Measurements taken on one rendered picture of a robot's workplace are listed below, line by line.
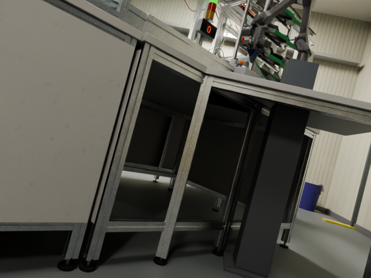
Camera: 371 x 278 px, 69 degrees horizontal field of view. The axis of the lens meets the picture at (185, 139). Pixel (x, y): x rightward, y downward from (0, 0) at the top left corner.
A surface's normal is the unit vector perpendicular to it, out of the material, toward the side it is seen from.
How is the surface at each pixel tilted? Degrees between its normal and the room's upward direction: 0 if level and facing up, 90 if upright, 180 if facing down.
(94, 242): 90
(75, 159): 90
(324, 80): 90
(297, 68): 90
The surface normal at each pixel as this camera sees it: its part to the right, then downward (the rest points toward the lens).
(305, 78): -0.13, -0.06
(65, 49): 0.64, 0.15
